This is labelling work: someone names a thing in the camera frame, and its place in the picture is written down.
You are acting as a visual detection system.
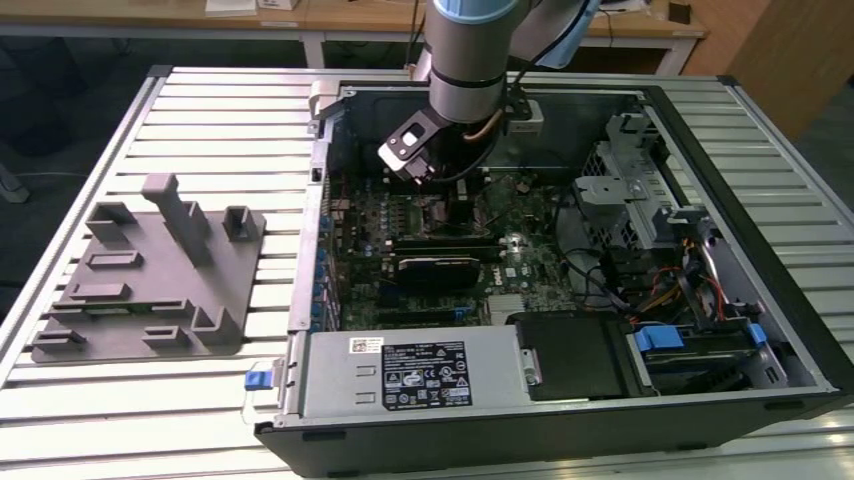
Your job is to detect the hard disk in blue carrier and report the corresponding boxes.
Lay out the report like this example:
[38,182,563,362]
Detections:
[626,322,768,396]

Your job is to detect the small silver heatsink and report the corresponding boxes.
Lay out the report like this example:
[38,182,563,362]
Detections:
[488,294,530,325]

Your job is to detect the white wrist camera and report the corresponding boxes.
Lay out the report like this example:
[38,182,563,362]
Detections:
[376,109,443,184]

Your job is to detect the yellow wire bundle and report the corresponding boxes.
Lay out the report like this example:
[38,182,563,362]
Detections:
[639,267,688,314]

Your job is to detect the orange wire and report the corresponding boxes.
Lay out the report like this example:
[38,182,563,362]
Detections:
[703,274,730,322]

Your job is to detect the black RAM slot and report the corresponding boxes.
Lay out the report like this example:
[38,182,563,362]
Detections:
[392,237,499,251]
[396,247,502,262]

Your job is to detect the grey parts rack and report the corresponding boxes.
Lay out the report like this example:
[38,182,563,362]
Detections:
[29,173,268,366]

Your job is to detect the silver drive cage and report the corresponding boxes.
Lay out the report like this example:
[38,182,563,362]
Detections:
[570,112,712,251]

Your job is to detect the grey power supply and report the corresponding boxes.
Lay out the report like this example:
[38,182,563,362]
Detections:
[292,327,535,419]

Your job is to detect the wooden desk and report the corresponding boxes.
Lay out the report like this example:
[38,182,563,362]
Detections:
[0,0,708,66]

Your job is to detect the black graphics card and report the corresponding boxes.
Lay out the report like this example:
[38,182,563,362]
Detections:
[396,254,481,292]

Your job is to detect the green RAM stick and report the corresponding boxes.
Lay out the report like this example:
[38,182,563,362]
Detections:
[79,303,155,317]

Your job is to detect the grey floor stand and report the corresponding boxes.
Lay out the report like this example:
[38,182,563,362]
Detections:
[0,162,32,205]

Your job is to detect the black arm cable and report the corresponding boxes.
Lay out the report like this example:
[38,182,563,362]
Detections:
[506,0,595,109]

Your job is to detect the black open PC case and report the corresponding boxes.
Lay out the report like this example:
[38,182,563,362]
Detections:
[252,74,854,479]

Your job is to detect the brass-coloured cable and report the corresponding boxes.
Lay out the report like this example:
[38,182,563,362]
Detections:
[465,110,503,147]

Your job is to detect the wooden cabinet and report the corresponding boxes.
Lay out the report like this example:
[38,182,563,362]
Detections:
[679,0,854,146]

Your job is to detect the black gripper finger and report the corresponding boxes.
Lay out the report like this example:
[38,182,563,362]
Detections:
[444,177,476,232]

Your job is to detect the black plastic shroud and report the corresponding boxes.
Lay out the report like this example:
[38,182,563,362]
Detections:
[512,309,646,401]

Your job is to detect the grey case bracket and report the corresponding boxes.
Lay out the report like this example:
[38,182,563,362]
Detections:
[308,79,343,135]

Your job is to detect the green motherboard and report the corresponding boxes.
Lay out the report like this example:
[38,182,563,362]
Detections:
[319,169,582,331]

